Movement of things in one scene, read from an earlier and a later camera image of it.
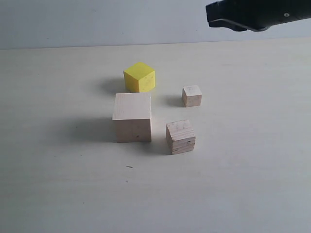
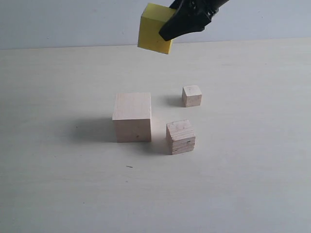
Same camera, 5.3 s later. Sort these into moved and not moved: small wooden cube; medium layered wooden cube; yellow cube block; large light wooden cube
Moved: yellow cube block
Not moved: large light wooden cube; small wooden cube; medium layered wooden cube
